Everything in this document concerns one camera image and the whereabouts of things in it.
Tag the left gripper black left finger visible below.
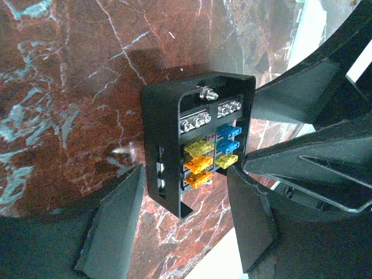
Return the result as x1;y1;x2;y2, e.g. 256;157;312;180
1;165;145;278

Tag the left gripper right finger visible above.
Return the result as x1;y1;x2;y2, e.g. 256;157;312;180
227;166;371;278

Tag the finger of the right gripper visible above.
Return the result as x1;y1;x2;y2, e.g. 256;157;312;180
242;121;371;213
252;1;371;128

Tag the orange blade fuse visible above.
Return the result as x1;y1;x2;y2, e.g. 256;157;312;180
185;156;213;174
184;171;212;189

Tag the yellow blade fuse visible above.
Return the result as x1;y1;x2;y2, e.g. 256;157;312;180
184;140;214;158

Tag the black fuse box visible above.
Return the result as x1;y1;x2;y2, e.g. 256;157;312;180
141;72;256;219

